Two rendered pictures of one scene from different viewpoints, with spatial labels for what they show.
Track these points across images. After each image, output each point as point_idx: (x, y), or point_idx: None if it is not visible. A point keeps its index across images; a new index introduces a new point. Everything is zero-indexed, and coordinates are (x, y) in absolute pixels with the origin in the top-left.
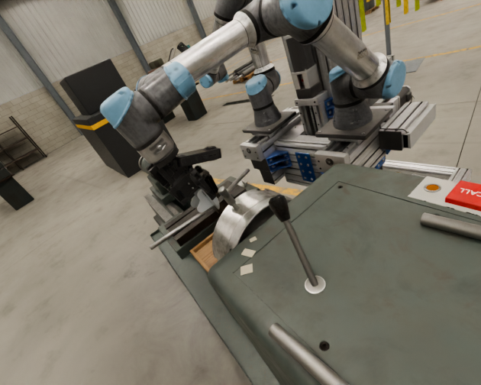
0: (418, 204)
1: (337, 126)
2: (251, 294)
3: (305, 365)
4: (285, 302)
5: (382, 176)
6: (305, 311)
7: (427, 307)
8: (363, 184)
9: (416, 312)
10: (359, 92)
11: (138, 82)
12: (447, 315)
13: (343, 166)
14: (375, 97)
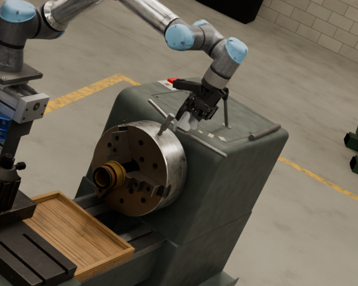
0: (178, 91)
1: (13, 69)
2: (236, 141)
3: (261, 134)
4: (236, 134)
5: (152, 86)
6: (239, 131)
7: (230, 113)
8: (157, 92)
9: (232, 114)
10: (44, 33)
11: (191, 30)
12: (232, 112)
13: (135, 88)
14: (49, 38)
